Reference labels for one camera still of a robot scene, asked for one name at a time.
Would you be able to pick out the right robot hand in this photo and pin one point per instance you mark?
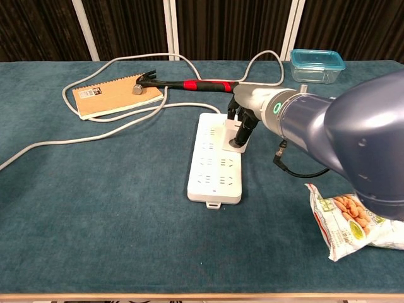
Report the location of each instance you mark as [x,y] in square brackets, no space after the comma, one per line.
[252,101]

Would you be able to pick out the white plug adapter cube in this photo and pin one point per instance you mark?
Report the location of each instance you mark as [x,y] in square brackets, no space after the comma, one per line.
[228,139]

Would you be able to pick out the white power strip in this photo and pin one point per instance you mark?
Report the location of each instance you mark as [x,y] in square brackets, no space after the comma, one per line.
[208,176]

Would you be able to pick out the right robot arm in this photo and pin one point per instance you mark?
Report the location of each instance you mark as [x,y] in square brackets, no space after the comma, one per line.
[347,126]

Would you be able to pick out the black and red claw hammer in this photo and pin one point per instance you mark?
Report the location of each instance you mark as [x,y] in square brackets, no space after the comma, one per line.
[205,85]

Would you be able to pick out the clear container with teal lid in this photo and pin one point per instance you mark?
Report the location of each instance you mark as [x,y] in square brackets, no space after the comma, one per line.
[315,63]

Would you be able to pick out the brown kraft spiral notebook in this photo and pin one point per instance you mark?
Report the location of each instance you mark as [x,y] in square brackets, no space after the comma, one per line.
[107,99]

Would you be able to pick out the white snack bag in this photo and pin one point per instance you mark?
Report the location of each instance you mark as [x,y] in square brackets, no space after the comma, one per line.
[341,221]

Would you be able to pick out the teal table cloth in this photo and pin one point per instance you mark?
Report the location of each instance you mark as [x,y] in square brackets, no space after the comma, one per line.
[94,205]

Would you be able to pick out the white partition frame post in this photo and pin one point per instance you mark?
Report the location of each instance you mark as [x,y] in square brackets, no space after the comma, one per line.
[85,31]
[172,31]
[292,31]

